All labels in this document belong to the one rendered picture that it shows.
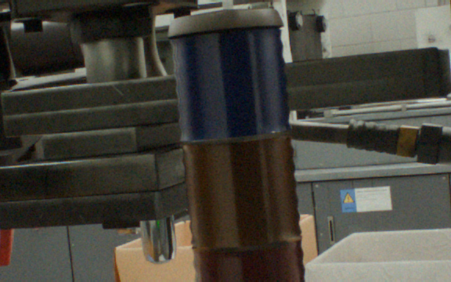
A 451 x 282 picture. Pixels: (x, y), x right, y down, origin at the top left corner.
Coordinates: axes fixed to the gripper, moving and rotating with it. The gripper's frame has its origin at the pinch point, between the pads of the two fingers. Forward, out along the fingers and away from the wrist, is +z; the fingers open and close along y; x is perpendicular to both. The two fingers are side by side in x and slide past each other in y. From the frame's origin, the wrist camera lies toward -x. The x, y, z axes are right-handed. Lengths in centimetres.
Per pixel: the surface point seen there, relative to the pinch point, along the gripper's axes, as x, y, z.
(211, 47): -32, -51, -23
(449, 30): -55, 476, 65
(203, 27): -31, -51, -23
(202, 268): -30, -52, -15
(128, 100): -21.4, -27.4, -16.6
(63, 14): -17.7, -25.3, -21.9
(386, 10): -18, 619, 69
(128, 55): -20.8, -24.0, -18.8
